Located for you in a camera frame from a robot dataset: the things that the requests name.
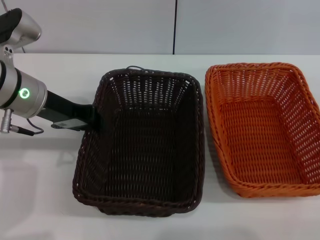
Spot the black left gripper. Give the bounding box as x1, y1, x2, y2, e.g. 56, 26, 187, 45
37, 89, 105, 131

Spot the dark brown woven basket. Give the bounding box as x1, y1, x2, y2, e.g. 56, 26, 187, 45
72, 65, 206, 216

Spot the orange woven basket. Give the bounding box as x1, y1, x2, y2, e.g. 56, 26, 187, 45
204, 62, 320, 200

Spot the wrist camera box with label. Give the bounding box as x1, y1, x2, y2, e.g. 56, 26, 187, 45
51, 118, 88, 131

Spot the grey cable with black plug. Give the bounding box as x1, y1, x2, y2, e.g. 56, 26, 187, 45
12, 117, 45, 137

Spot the black vertical wall strip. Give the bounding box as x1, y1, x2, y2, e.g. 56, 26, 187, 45
172, 0, 179, 55

